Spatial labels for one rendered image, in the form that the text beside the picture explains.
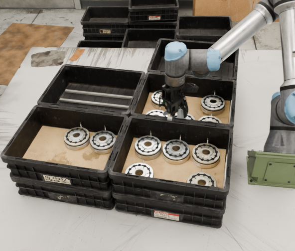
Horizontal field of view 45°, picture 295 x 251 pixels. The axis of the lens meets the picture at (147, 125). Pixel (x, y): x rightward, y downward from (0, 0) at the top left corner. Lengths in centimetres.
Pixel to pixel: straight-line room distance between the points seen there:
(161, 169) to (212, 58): 44
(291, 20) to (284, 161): 50
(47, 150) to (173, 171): 50
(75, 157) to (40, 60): 97
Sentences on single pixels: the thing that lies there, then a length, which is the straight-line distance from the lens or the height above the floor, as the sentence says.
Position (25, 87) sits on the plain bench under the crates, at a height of 70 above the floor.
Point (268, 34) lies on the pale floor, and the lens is 393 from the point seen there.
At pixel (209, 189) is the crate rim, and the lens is 115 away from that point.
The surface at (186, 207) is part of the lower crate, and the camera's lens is 125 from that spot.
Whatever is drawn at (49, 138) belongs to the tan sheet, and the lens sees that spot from 151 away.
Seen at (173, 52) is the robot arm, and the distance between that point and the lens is 124.
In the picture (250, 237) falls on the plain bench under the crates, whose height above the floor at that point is 70.
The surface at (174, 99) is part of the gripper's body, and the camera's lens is 136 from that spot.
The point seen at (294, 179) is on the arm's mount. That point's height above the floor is 75.
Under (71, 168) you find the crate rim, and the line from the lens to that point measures 124.
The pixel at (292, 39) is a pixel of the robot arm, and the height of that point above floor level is 122.
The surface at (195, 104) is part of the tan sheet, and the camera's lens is 159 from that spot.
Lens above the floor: 185
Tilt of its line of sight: 43 degrees down
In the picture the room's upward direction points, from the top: 3 degrees counter-clockwise
